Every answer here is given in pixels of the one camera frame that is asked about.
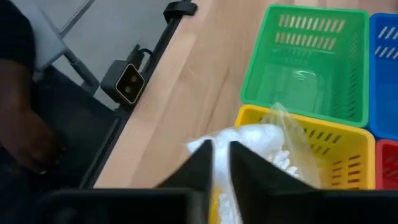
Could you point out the blue plastic basket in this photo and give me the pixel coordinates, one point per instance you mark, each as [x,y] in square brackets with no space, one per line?
[385,93]

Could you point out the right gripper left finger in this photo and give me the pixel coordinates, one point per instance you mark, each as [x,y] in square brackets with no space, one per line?
[199,168]

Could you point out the yellow plastic basket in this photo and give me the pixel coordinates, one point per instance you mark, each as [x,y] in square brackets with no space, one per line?
[351,146]

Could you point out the black frame bracket clamp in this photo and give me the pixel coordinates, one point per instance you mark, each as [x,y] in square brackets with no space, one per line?
[180,9]

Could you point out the red plastic basket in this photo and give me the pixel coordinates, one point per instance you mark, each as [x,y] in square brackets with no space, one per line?
[388,168]

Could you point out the light grey chair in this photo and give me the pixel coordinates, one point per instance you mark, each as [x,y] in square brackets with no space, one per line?
[46,40]

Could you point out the black aluminium rig frame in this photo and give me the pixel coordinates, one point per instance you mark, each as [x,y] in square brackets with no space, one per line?
[161,40]

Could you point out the black table-edge camera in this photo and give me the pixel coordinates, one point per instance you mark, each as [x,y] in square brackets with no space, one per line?
[129,82]

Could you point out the green plastic basket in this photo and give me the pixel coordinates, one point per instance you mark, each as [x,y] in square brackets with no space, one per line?
[264,62]

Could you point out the person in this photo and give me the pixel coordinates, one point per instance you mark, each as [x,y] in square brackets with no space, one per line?
[28,124]

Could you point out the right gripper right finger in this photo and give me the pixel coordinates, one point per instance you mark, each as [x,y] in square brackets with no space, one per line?
[258,180]

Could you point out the white cotton pads bag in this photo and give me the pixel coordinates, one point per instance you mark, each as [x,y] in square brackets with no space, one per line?
[248,137]

